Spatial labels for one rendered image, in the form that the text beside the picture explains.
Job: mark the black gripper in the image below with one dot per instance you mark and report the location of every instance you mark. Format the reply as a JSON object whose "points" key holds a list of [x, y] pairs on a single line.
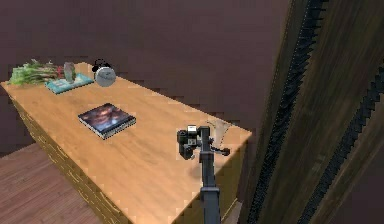
{"points": [[184, 143]]}

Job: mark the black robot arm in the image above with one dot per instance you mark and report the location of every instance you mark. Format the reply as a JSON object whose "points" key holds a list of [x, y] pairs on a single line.
{"points": [[208, 173]]}

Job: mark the pale translucent paper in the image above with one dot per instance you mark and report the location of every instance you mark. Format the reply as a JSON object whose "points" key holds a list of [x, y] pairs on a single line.
{"points": [[220, 131]]}

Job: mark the light wooden table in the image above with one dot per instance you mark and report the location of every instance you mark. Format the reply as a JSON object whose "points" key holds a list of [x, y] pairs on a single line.
{"points": [[146, 166]]}

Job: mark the dark brown wooden door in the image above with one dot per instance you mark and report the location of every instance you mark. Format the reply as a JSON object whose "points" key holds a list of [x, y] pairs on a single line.
{"points": [[333, 100]]}

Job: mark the dark blue picture book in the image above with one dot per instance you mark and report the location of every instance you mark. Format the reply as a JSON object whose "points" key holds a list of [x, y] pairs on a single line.
{"points": [[105, 118]]}

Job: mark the silver round alarm clock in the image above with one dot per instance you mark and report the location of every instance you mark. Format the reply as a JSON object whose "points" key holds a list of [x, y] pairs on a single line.
{"points": [[105, 76]]}

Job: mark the teal flat book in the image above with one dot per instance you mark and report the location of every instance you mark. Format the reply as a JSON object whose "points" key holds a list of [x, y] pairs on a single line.
{"points": [[63, 86]]}

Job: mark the grey glass vase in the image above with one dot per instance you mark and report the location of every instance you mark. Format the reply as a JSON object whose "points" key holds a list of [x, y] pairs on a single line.
{"points": [[69, 71]]}

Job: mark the green leafy plant bunch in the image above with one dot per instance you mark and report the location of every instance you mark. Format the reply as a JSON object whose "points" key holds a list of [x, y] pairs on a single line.
{"points": [[30, 75]]}

